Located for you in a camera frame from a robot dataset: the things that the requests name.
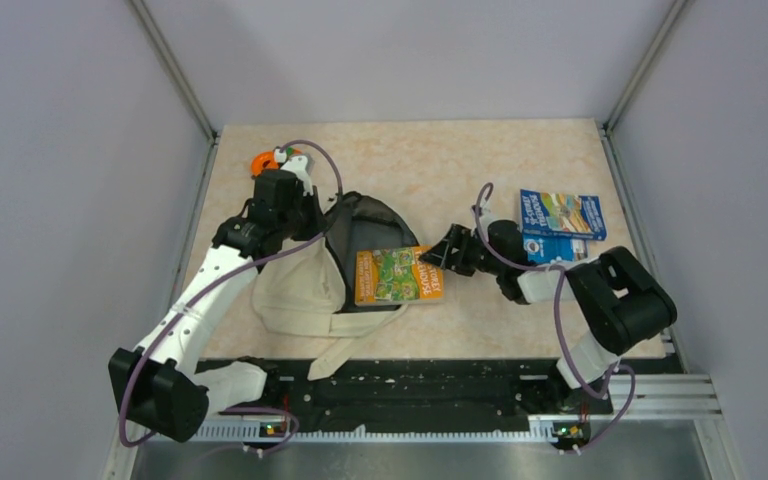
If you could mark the cream canvas backpack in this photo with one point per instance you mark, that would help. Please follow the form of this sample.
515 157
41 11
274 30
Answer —
311 293

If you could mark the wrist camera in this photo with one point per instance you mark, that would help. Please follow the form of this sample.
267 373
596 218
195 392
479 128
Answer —
484 217
300 164

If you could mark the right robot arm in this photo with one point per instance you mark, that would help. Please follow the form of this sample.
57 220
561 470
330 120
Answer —
603 307

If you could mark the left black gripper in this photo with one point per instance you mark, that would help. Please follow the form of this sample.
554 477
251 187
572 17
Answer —
317 217

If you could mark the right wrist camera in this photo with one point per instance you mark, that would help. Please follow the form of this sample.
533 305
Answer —
484 217

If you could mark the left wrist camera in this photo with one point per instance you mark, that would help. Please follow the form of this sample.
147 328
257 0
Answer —
300 164

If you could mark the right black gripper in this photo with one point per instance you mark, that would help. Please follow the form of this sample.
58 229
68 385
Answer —
459 237

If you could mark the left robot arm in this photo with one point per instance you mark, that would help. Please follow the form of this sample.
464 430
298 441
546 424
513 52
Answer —
155 384

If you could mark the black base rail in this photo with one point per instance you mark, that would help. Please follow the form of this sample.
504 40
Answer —
424 396

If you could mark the orange green book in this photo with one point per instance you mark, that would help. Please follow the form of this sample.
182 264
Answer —
396 276

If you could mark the blue illustrated cover book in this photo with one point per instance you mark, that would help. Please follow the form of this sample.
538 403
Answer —
561 215

